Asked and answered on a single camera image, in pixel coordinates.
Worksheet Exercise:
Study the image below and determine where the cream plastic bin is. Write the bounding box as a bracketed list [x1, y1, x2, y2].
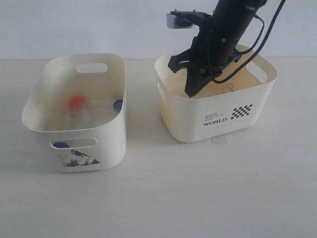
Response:
[154, 54, 278, 143]
[21, 53, 127, 173]

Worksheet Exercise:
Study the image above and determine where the black camera cable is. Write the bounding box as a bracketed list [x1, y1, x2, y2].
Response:
[211, 0, 287, 84]

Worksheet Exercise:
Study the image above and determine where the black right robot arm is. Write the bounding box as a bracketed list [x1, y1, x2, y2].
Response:
[166, 0, 264, 97]

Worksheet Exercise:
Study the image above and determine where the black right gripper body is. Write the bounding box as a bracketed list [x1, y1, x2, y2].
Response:
[167, 27, 242, 77]

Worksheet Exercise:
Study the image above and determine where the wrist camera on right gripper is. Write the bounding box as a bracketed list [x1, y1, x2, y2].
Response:
[166, 9, 211, 29]

